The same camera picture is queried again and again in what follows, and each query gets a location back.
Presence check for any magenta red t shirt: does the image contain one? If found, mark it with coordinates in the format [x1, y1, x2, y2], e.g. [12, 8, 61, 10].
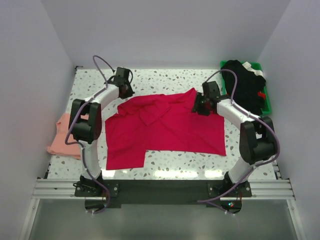
[105, 88, 226, 170]

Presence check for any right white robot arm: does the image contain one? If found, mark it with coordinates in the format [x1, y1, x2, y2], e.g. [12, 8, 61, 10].
[192, 81, 279, 197]

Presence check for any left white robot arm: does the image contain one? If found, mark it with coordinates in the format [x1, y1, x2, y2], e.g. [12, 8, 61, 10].
[65, 67, 134, 196]

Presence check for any black t shirt in bin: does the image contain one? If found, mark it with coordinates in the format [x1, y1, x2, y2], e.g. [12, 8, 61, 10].
[221, 60, 266, 116]

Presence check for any red garment in bin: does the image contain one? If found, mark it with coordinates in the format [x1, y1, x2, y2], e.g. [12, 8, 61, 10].
[257, 91, 266, 100]

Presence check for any white garment in bin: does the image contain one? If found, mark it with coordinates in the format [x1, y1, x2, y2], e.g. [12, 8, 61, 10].
[242, 61, 264, 77]

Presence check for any green plastic bin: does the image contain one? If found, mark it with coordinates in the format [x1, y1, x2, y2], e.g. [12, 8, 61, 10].
[220, 60, 272, 116]

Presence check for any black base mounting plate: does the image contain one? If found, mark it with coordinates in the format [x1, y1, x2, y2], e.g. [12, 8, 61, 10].
[74, 178, 252, 210]

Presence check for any folded peach t shirt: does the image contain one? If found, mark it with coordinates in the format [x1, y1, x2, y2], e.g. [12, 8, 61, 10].
[46, 113, 81, 160]

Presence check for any aluminium rail frame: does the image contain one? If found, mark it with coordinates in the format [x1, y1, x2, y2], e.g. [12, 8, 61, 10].
[18, 159, 307, 240]

